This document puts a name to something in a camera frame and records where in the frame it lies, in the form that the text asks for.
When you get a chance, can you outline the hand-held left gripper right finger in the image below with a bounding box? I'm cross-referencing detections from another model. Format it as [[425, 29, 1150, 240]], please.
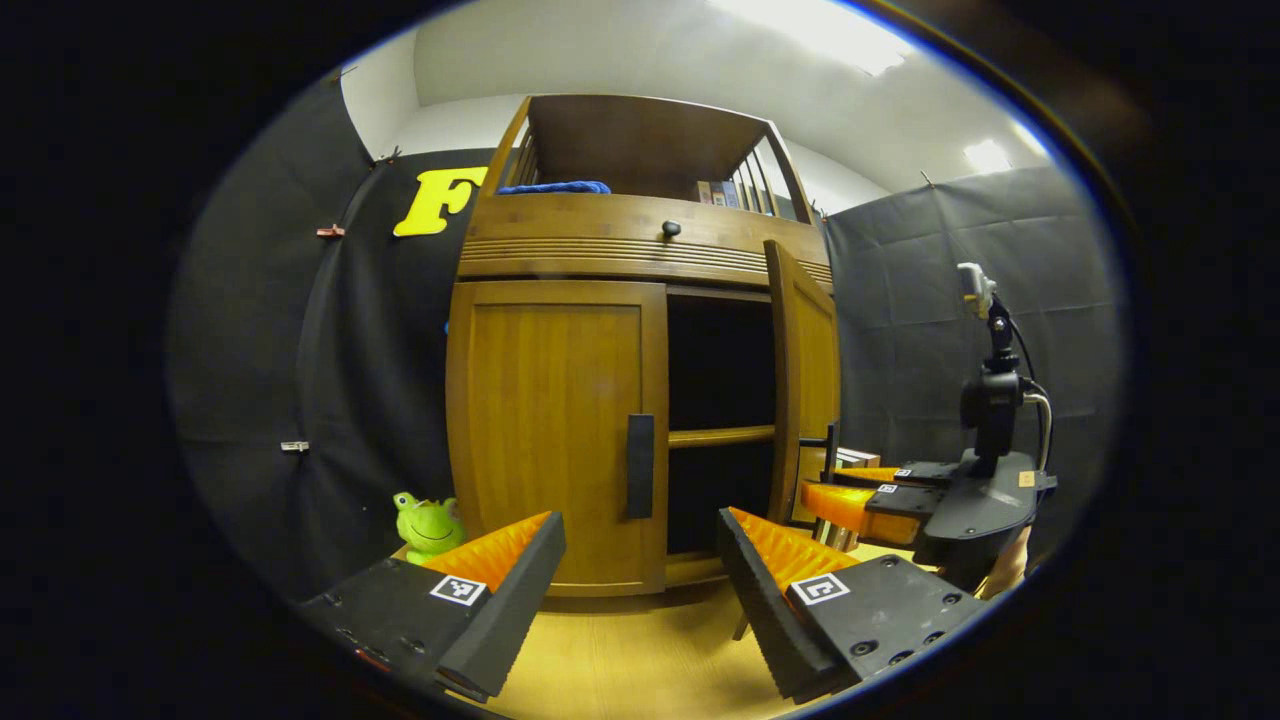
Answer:
[[716, 506, 991, 704]]

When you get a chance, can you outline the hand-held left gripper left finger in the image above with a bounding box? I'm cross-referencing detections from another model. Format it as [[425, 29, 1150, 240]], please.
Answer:
[[300, 510, 568, 703]]

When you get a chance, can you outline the wooden shoe cabinet door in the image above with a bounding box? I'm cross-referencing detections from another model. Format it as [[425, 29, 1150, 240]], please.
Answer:
[[765, 240, 841, 526], [447, 280, 669, 596]]

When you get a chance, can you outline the wooden double-door shoe cabinet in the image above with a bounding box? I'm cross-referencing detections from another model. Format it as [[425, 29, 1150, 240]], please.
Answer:
[[445, 94, 843, 599]]

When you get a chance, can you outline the wooden cabinet drawer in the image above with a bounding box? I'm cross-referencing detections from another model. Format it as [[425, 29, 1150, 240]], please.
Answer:
[[458, 193, 834, 291]]

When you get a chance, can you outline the green frog plush toy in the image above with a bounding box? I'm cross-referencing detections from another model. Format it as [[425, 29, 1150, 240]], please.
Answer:
[[393, 490, 466, 566]]

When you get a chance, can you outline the wooden inner shelf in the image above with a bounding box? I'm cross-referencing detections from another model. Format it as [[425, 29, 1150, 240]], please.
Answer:
[[668, 426, 777, 448]]

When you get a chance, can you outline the black door handle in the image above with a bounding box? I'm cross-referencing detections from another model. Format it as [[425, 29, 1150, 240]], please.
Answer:
[[800, 420, 841, 549], [627, 414, 656, 519]]

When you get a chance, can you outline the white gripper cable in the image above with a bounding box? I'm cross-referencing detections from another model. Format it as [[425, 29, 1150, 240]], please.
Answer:
[[1022, 390, 1054, 471]]

